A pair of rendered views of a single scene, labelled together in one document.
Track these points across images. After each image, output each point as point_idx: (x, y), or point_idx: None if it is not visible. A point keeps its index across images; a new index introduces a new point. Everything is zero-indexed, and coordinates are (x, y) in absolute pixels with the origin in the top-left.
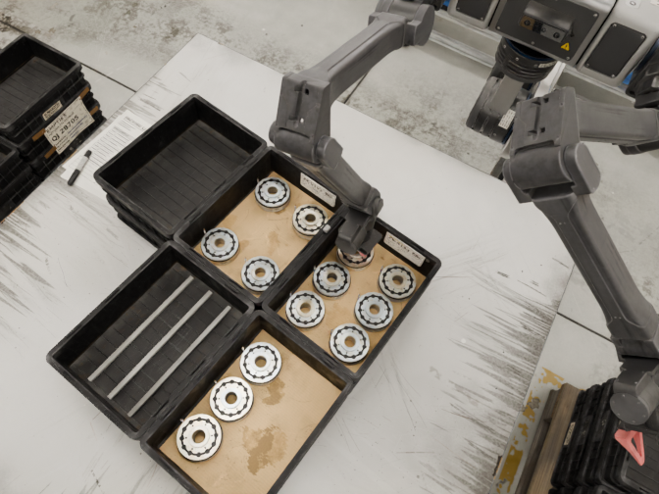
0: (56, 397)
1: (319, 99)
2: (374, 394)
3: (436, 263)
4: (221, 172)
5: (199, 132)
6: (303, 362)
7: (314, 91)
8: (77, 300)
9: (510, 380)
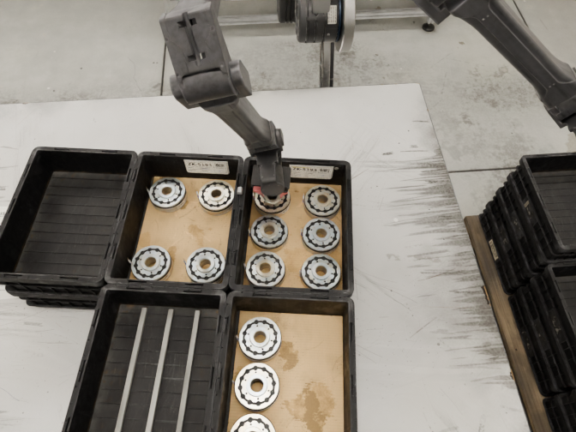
0: None
1: (210, 21)
2: (361, 305)
3: (345, 165)
4: (106, 203)
5: (62, 182)
6: (293, 314)
7: (201, 16)
8: (39, 405)
9: (448, 226)
